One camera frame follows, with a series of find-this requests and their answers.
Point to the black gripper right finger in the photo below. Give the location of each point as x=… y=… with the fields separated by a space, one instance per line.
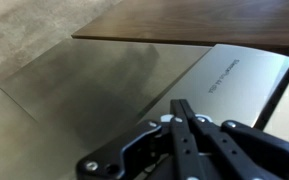
x=244 y=156

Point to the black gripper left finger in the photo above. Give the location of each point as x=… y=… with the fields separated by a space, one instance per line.
x=180 y=153

